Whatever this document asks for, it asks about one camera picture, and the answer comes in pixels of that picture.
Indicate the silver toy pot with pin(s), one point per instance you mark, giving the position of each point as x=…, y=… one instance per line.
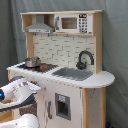
x=32, y=61

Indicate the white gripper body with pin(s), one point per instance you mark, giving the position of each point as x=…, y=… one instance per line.
x=35, y=88

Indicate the grey range hood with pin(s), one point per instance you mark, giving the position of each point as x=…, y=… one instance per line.
x=39, y=26

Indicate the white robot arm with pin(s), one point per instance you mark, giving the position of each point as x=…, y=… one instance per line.
x=15, y=95

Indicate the black toy stovetop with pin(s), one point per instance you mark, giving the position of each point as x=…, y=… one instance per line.
x=43, y=67

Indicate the grey toy sink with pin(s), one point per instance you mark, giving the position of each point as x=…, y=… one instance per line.
x=73, y=74

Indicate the wooden toy kitchen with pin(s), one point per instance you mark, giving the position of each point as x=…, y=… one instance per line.
x=72, y=50

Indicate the toy microwave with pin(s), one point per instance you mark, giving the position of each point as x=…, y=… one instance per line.
x=73, y=23

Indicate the toy oven door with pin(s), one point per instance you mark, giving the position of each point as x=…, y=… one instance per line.
x=29, y=110

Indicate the grey cabinet dispenser panel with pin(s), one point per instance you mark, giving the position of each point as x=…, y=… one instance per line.
x=62, y=104

